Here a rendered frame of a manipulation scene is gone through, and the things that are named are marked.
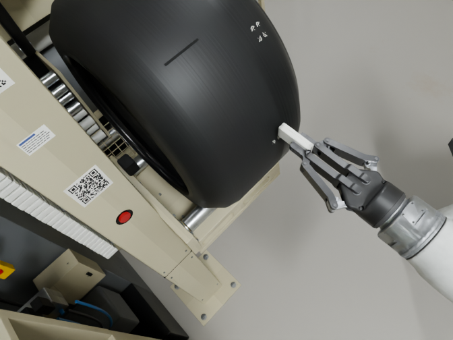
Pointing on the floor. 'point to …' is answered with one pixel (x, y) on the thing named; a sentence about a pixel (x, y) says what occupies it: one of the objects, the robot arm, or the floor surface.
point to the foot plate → (213, 305)
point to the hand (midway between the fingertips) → (294, 139)
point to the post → (46, 188)
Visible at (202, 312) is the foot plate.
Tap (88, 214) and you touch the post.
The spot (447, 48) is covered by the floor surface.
